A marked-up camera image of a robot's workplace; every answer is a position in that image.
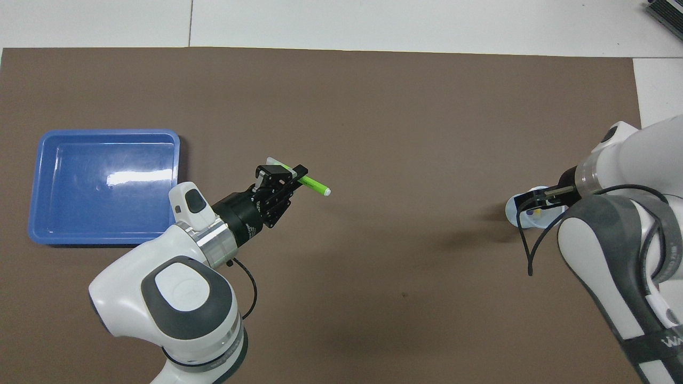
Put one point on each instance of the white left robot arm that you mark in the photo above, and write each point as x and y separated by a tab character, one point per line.
171	298

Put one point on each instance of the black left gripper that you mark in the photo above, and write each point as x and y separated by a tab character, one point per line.
245	213

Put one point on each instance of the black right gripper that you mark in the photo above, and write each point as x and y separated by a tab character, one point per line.
568	189

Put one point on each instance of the green highlighter pen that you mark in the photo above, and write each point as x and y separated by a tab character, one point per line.
315	186

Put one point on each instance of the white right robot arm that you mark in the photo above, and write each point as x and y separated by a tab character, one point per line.
613	266

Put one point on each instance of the translucent plastic cup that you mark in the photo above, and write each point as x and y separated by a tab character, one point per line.
512	213

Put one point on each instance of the blue plastic tray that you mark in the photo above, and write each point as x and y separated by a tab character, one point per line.
106	213

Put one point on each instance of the grey ribbed device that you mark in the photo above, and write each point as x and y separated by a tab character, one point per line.
667	13

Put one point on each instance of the brown paper table mat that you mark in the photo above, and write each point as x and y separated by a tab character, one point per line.
400	133

